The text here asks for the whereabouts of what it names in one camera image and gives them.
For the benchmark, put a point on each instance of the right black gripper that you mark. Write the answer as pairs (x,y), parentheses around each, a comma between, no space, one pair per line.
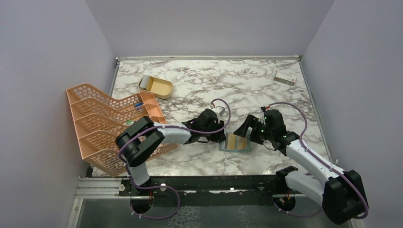
(250,121)

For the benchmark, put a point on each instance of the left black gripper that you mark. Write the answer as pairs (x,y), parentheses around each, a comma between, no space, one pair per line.
(217,137)

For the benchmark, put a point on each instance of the gold credit card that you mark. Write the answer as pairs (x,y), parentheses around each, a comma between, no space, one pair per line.
(231,142)
(242,144)

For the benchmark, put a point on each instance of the green card holder wallet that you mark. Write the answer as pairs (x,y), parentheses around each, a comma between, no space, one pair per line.
(222,145)

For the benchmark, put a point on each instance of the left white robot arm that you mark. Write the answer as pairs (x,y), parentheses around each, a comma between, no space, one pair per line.
(137,143)

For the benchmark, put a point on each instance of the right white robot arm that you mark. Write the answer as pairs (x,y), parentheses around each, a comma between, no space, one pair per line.
(340,193)

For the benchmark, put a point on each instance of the tan oval card tray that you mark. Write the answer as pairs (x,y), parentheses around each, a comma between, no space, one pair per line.
(161,88)

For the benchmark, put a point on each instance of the silver card stack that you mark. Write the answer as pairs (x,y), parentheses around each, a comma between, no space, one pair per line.
(146,83)

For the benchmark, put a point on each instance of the white red small box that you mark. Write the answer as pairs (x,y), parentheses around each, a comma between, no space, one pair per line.
(285,78)

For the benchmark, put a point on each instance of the peach plastic file organizer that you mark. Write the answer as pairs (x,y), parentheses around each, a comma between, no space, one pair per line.
(99,118)

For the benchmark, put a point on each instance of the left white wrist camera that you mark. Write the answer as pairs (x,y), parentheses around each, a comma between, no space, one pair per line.
(219,110)

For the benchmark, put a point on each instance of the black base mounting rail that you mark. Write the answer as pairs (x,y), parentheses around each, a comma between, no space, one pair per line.
(170,191)

